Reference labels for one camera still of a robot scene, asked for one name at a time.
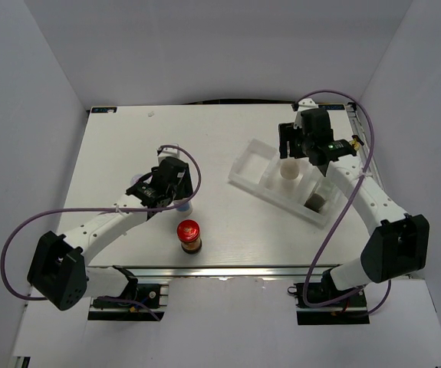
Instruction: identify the blue label silver lid jar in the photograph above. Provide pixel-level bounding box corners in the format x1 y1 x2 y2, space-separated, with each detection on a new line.
174 201 193 216

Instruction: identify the tall silver lid spice jar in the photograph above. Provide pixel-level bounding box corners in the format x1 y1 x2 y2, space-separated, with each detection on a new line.
280 159 300 180

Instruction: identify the dark sauce glass bottle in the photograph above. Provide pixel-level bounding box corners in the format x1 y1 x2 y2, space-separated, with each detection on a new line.
304 179 332 213

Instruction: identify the red lid sauce jar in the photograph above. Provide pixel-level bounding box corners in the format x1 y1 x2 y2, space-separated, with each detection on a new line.
176 219 202 255

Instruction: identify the small red white lid jar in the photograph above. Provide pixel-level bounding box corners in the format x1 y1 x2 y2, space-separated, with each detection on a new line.
130 173 144 185

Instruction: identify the clear liquid glass bottle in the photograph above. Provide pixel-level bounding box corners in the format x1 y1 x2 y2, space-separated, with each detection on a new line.
350 135 364 151

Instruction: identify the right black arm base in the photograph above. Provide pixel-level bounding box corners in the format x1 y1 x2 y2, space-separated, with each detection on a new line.
290 281 370 327

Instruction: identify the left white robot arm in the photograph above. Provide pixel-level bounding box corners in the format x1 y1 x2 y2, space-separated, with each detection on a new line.
28 156 193 311

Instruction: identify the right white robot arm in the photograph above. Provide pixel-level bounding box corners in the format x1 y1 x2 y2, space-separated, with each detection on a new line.
278 108 429 306

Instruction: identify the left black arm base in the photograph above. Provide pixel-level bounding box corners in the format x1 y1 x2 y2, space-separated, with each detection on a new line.
84 266 169 321

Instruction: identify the white three compartment tray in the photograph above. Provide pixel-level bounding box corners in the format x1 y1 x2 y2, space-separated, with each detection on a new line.
229 139 340 228

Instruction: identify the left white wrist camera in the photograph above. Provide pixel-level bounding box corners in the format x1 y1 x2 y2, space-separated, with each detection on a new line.
157 144 181 163

